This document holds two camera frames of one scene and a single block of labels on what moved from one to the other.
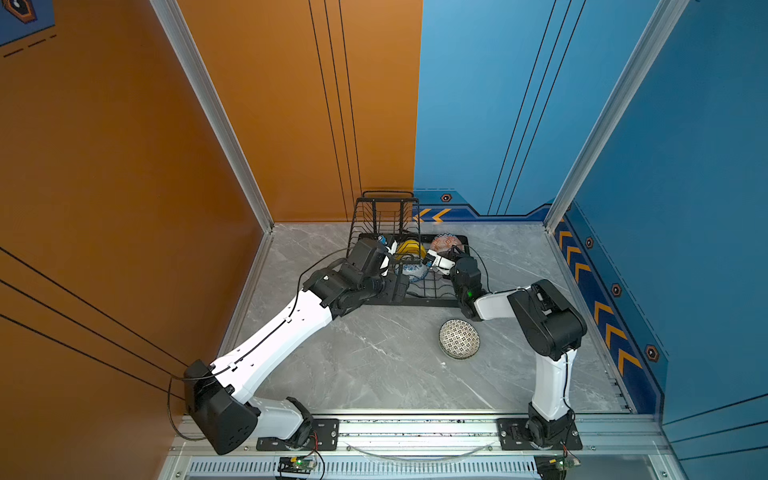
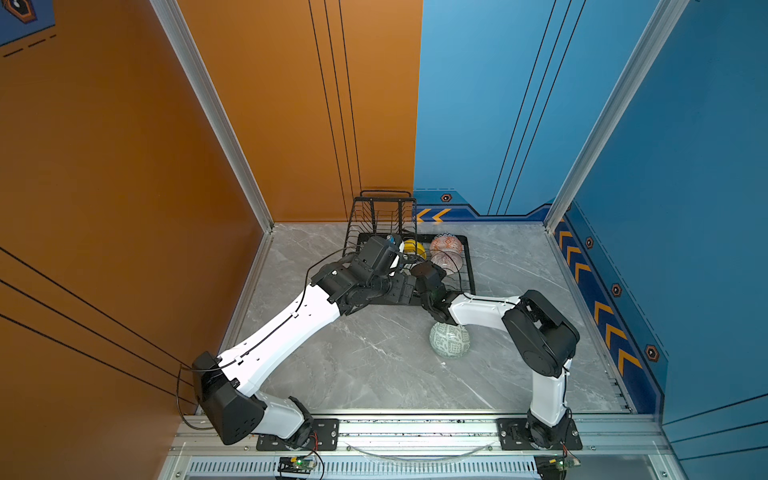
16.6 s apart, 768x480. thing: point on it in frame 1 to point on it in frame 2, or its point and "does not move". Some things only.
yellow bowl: x=410 y=246 does not move
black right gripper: x=461 y=260 to x=435 y=269
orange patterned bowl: x=444 y=241 does not move
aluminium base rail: x=438 y=445 does not move
